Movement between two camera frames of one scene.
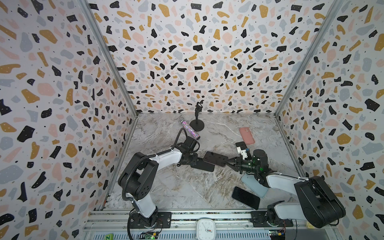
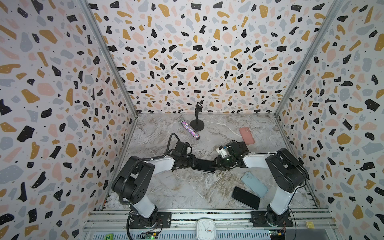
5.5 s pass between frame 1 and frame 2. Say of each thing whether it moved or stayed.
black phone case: stayed
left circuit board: stayed
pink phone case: stayed
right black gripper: moved
